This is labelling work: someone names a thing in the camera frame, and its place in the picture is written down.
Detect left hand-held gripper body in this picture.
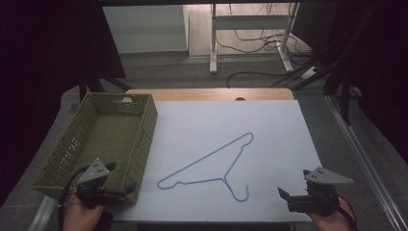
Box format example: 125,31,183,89
75,157,128,208

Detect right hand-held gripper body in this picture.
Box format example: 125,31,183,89
287,167,354,217

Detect olive green plastic basket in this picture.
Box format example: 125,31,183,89
32,92,159,206

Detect blue wire clothes hanger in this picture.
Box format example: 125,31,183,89
156,132,255,203

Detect person's right hand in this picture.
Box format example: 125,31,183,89
307,197,356,231

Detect person's left hand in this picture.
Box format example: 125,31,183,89
62,193,106,231

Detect white table mat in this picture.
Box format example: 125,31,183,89
110,99,322,223

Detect black stand legs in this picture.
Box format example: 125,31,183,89
77,72,132,101

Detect white power strip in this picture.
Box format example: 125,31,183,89
300,65,319,82

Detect black curtain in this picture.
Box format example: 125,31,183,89
0,0,127,206
293,0,408,165

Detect white board panel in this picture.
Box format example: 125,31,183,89
102,4,190,55

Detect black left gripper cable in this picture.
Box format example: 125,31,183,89
57,165,90,231

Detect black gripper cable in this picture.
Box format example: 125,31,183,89
57,165,90,231
336,195,359,231

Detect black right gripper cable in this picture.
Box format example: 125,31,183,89
336,195,359,231

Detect long metal rail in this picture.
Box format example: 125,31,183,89
324,94,408,231

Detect short metal rail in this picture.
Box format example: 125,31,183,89
28,195,60,231

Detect long black floor cable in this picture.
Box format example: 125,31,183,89
225,70,292,90

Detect tangle of black cables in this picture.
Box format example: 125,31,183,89
215,3,314,59

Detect white metal desk frame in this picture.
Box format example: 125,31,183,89
209,3,300,75

